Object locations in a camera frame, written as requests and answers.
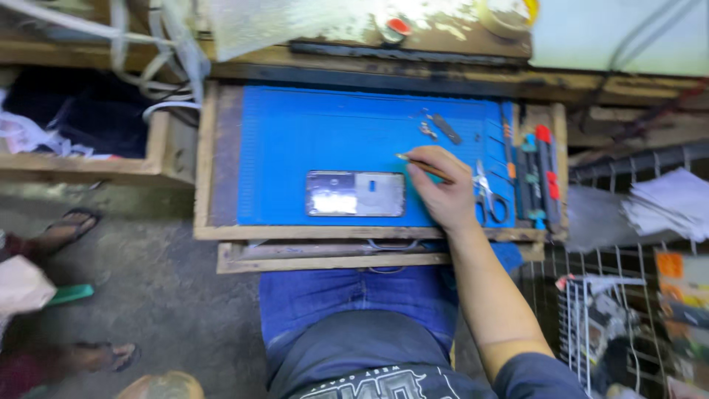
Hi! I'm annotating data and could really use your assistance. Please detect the person's right hand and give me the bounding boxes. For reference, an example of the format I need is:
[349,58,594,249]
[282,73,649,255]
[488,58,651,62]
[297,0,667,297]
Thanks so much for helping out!
[406,145,480,234]

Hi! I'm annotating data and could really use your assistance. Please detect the brown handled thin tool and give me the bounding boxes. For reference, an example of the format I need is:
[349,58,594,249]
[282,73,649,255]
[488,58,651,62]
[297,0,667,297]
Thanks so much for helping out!
[395,153,455,183]

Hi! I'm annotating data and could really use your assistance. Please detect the small black strip part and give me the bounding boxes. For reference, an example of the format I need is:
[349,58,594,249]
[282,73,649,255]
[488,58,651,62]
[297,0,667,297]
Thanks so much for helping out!
[431,113,463,145]

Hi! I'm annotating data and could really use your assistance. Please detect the orange and black screwdriver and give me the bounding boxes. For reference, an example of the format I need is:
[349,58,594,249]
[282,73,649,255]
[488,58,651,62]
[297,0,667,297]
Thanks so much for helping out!
[501,105,517,181]

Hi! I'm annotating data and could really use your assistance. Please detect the teal and black tool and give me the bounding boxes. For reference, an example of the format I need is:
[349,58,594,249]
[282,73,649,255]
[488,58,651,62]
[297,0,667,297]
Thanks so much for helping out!
[520,133,547,230]

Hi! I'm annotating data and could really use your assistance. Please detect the blue cloth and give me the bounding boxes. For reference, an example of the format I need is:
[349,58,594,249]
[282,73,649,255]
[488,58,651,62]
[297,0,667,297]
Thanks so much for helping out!
[490,242,525,273]

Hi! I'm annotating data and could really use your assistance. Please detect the red and black tool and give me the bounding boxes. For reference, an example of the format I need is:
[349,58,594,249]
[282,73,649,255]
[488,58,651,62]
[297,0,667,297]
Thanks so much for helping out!
[534,125,562,224]

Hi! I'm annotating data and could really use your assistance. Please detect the blue silicone work mat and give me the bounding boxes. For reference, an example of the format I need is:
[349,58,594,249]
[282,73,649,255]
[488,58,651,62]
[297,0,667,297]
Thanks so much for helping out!
[237,85,519,228]

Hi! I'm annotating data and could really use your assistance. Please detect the person's blue jeans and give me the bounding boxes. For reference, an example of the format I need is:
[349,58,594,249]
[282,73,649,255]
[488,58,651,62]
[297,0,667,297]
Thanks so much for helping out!
[258,265,459,389]

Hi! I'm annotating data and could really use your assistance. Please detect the red capped small container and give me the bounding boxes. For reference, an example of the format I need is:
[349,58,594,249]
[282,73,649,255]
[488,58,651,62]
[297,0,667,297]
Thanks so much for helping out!
[376,17,414,44]

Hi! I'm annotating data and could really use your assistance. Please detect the person's dark printed shirt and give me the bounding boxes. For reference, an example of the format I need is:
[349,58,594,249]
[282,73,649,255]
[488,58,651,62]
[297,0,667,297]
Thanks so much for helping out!
[268,309,589,399]

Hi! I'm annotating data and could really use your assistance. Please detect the tape roll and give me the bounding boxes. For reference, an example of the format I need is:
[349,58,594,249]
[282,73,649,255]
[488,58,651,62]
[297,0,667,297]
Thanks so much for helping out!
[478,0,541,40]

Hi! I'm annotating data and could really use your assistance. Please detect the stack of white papers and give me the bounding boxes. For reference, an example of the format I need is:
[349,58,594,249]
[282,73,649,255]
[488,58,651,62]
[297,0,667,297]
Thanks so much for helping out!
[620,167,709,243]

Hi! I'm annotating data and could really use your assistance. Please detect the wooden drawer tray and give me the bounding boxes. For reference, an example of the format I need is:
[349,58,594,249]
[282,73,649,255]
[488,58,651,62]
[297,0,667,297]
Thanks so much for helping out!
[193,81,570,242]

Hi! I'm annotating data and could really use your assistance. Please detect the tan rounded object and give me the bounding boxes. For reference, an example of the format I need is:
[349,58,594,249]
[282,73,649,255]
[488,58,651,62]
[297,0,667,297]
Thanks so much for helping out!
[115,371,206,399]

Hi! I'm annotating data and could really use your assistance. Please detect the wooden box with dark cloth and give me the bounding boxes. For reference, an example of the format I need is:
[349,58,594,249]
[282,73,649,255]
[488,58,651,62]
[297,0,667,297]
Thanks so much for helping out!
[0,65,196,186]

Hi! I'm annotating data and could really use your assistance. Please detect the green flat object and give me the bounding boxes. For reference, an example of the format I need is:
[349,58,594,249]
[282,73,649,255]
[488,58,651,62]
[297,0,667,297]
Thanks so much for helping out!
[47,284,95,307]

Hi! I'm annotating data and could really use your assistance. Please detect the pale pink bag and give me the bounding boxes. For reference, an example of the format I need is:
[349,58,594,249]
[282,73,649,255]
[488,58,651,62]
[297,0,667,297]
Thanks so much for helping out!
[0,255,58,333]

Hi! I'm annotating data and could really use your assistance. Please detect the silver scissors with black handles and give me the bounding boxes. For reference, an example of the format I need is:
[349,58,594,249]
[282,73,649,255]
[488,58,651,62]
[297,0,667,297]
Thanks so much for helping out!
[472,160,510,225]

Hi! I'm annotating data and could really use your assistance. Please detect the opened smartphone with metal frame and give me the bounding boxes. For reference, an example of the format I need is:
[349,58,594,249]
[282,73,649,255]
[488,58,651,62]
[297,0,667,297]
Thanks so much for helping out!
[305,171,407,217]

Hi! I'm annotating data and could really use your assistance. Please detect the white wire rack with goods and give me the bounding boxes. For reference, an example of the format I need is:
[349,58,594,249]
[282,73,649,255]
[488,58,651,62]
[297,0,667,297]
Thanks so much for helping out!
[521,145,709,399]

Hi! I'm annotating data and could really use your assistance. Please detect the bundle of white cables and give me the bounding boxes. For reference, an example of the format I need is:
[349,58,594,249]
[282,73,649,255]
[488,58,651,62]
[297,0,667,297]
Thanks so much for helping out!
[0,0,212,124]

